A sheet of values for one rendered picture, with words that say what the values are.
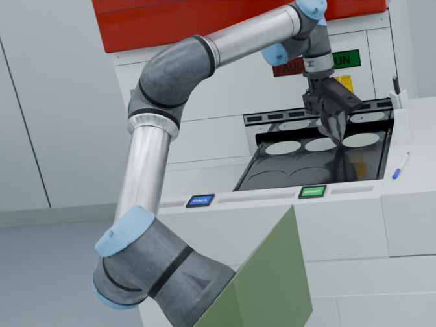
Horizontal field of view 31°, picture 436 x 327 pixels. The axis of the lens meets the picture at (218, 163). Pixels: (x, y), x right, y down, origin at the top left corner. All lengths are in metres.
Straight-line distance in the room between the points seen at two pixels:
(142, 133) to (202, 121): 0.69
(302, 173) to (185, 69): 0.51
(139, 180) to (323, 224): 0.40
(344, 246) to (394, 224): 0.12
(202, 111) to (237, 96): 0.12
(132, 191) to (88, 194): 2.81
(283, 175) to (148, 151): 0.48
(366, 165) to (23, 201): 2.93
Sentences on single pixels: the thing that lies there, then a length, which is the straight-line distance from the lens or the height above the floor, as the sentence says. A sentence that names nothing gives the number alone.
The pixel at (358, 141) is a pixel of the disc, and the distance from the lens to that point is 2.19.
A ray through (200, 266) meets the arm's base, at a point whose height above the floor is 1.01.
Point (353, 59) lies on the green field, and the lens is 2.24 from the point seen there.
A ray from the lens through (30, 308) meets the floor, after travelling 3.76.
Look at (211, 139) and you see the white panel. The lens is 2.40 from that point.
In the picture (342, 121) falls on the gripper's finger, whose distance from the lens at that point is 2.15.
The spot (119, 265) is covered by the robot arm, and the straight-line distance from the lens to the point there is 1.44.
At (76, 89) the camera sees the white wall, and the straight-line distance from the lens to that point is 4.23.
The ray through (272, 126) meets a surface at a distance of 2.32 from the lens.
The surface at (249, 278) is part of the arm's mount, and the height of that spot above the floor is 1.02.
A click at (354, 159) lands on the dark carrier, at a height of 0.90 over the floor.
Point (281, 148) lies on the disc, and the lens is 2.24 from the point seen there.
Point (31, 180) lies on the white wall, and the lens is 4.56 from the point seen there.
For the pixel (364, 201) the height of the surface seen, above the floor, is 0.95.
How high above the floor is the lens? 1.65
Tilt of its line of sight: 20 degrees down
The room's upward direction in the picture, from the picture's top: 12 degrees counter-clockwise
